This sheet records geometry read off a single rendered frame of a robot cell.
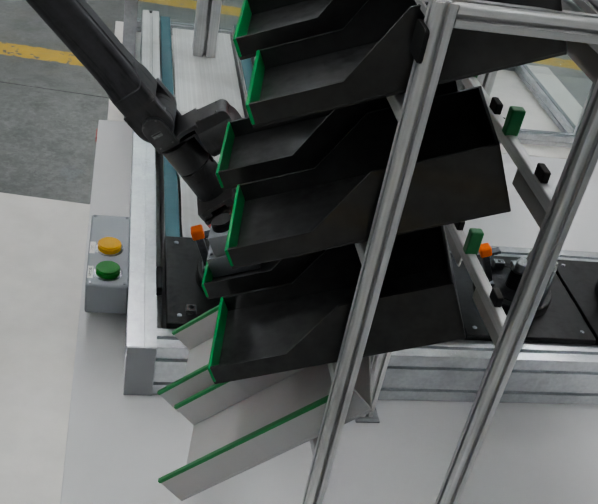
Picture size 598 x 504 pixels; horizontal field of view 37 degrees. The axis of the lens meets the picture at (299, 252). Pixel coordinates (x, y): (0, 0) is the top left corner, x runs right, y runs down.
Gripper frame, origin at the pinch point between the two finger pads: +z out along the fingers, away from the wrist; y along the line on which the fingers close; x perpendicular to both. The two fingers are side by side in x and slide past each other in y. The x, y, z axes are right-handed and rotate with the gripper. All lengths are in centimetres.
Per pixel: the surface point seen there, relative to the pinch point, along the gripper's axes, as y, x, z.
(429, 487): -34.7, -7.8, 35.0
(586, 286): 4, -44, 51
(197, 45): 105, 10, 7
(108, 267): 1.2, 23.1, -5.8
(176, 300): -6.4, 14.7, 1.6
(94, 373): -12.3, 31.2, 2.2
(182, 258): 5.3, 13.7, 2.3
